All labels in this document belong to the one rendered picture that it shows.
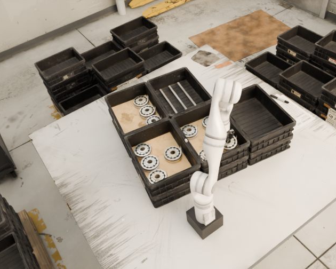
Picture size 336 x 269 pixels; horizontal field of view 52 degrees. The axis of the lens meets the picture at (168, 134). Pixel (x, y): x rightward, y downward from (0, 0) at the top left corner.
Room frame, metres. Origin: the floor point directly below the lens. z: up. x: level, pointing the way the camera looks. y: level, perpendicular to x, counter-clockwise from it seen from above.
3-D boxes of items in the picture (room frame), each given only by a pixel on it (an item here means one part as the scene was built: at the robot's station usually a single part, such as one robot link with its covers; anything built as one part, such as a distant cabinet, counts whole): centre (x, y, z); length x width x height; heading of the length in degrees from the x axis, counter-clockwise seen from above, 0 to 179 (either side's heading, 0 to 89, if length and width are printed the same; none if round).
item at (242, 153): (1.32, -0.23, 0.87); 0.40 x 0.30 x 0.11; 17
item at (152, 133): (1.23, 0.05, 0.87); 0.40 x 0.30 x 0.11; 17
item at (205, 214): (0.86, -0.11, 0.89); 0.09 x 0.09 x 0.17; 27
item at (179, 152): (1.25, -0.01, 0.86); 0.10 x 0.10 x 0.01
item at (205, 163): (1.32, -0.23, 0.92); 0.40 x 0.30 x 0.02; 17
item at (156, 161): (1.21, 0.13, 0.86); 0.10 x 0.10 x 0.01
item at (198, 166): (1.23, 0.05, 0.92); 0.40 x 0.30 x 0.02; 17
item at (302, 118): (1.57, -0.79, 0.70); 0.33 x 0.23 x 0.01; 27
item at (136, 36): (3.14, 0.16, 0.37); 0.40 x 0.30 x 0.45; 118
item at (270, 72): (2.47, -1.03, 0.26); 0.40 x 0.30 x 0.23; 27
